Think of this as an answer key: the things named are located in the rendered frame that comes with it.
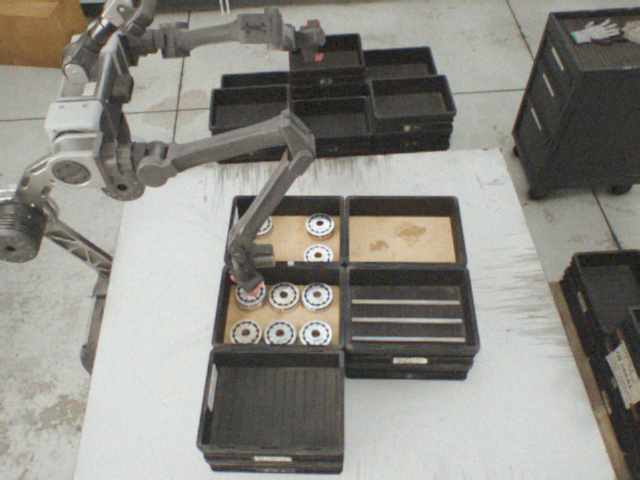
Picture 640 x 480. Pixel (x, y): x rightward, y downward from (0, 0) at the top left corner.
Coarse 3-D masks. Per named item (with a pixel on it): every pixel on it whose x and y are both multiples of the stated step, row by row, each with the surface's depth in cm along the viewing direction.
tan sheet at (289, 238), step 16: (288, 224) 215; (304, 224) 215; (336, 224) 214; (256, 240) 211; (272, 240) 211; (288, 240) 210; (304, 240) 210; (336, 240) 210; (288, 256) 206; (336, 256) 206
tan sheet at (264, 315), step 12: (300, 288) 198; (336, 288) 198; (300, 300) 195; (336, 300) 195; (228, 312) 193; (240, 312) 193; (252, 312) 193; (264, 312) 193; (276, 312) 193; (300, 312) 193; (324, 312) 192; (336, 312) 192; (228, 324) 191; (264, 324) 190; (300, 324) 190; (336, 324) 190; (228, 336) 188; (336, 336) 187
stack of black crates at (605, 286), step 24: (576, 264) 255; (600, 264) 265; (624, 264) 266; (576, 288) 259; (600, 288) 260; (624, 288) 259; (576, 312) 260; (600, 312) 252; (624, 312) 252; (600, 336) 240
